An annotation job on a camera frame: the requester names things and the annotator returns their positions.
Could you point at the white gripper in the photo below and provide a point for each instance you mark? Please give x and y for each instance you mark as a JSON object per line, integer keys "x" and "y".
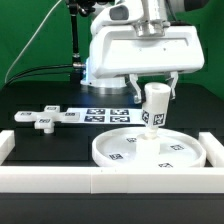
{"x": 117, "y": 51}

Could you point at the white round table top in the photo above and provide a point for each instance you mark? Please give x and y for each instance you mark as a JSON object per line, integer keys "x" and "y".
{"x": 135, "y": 147}

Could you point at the white marker sheet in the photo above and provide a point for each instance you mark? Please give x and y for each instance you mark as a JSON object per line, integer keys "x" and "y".
{"x": 103, "y": 116}

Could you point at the white cross-shaped table base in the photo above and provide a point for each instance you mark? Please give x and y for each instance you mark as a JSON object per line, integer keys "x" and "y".
{"x": 46, "y": 119}

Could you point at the white right fence rail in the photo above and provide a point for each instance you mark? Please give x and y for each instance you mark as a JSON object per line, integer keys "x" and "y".
{"x": 214, "y": 149}

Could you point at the white fence rail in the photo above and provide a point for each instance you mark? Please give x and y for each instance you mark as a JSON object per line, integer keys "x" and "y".
{"x": 7, "y": 143}
{"x": 96, "y": 180}
{"x": 214, "y": 149}

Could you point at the white left fence rail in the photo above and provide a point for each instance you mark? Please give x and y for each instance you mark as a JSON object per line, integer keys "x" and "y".
{"x": 7, "y": 143}

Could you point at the white front fence rail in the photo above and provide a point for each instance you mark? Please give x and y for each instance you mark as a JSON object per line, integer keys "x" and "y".
{"x": 96, "y": 180}

